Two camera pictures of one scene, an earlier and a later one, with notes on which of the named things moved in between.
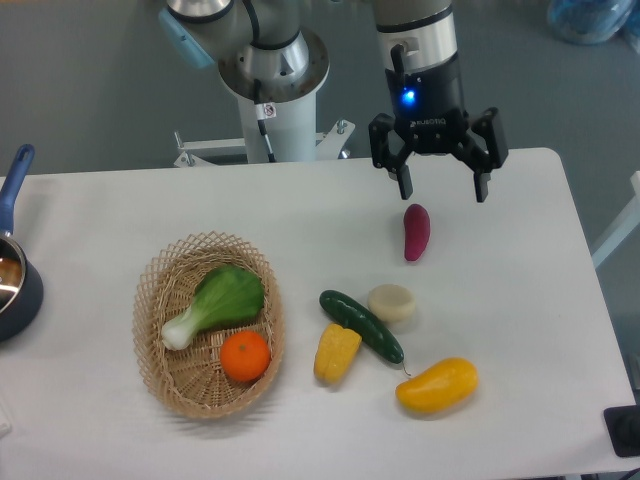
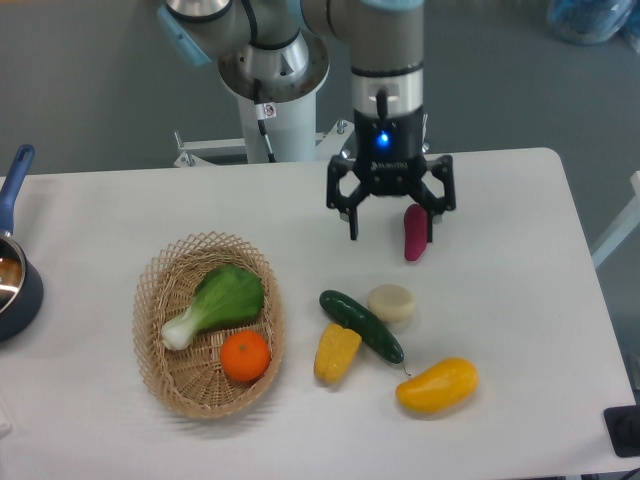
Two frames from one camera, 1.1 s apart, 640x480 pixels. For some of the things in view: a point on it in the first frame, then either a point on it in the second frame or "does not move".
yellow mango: (438, 386) does not move
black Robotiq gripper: (428, 107) -> (389, 160)
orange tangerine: (245, 356) does not move
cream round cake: (391, 302) does not move
